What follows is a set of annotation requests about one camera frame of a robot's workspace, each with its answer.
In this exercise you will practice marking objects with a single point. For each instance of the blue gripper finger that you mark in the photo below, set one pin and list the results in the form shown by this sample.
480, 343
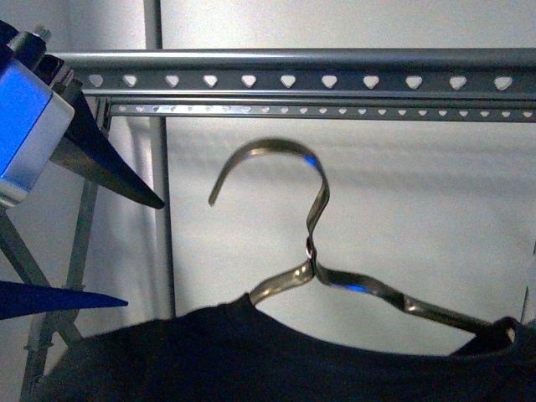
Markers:
19, 300

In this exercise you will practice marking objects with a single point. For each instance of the blue and white gripper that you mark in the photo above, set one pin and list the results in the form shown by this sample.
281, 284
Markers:
39, 105

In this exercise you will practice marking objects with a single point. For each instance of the silver metal clothes hanger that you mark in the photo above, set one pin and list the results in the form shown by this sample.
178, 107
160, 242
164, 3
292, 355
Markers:
350, 281

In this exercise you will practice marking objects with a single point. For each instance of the plain black t-shirt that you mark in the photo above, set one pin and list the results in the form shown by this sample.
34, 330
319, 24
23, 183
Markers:
234, 352

